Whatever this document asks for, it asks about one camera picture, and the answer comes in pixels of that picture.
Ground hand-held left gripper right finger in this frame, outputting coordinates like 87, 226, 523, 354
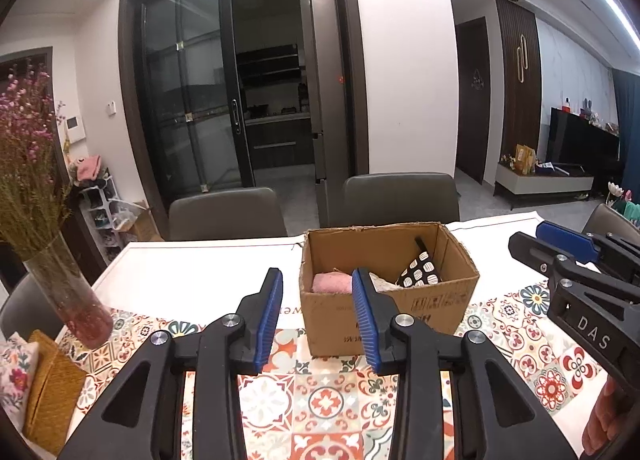
351, 267, 581, 460

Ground dark wooden door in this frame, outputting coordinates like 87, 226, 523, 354
455, 18, 493, 186

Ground grey dining chair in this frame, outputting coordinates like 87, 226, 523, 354
342, 173, 461, 227
168, 187, 288, 242
581, 203, 640, 236
0, 273, 63, 341

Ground blue curtain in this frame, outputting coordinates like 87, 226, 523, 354
611, 68, 640, 181

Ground dark kitchen cabinet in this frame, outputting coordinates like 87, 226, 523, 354
245, 113, 315, 171

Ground dark wardrobe with gold handles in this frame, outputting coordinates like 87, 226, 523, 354
495, 0, 543, 161

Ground pink fleece towel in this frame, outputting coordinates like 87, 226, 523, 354
312, 270, 353, 295

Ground black white spotted pot holder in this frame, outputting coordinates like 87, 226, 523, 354
396, 237, 443, 288

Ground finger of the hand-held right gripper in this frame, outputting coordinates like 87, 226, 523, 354
508, 231, 640, 303
535, 220, 640, 272

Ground cardboard box on floor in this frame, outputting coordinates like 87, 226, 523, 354
120, 200, 163, 242

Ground brown cardboard box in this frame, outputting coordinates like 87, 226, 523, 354
299, 223, 481, 357

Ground glass vase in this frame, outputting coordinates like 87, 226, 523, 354
22, 235, 115, 348

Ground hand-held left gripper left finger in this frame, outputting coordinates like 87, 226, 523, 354
57, 267, 284, 460

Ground pink cloth on rack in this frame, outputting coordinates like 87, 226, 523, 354
75, 155, 103, 181

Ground sliding glass door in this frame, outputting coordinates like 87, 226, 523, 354
132, 0, 251, 211

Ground floral fabric cushion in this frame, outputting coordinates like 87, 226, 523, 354
0, 333, 41, 433

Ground dried pink flowers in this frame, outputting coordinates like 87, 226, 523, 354
0, 65, 73, 261

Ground black television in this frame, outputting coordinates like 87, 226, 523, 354
547, 108, 621, 176

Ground person's right hand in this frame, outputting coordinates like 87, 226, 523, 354
581, 377, 632, 460

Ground colourful tile pattern table mat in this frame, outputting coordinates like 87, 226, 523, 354
57, 280, 608, 460

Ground white shoe rack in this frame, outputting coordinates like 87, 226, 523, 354
75, 175, 133, 266

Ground yellow woven tissue box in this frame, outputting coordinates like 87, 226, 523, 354
22, 330, 88, 456

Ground white television cabinet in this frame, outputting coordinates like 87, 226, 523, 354
495, 160, 596, 211

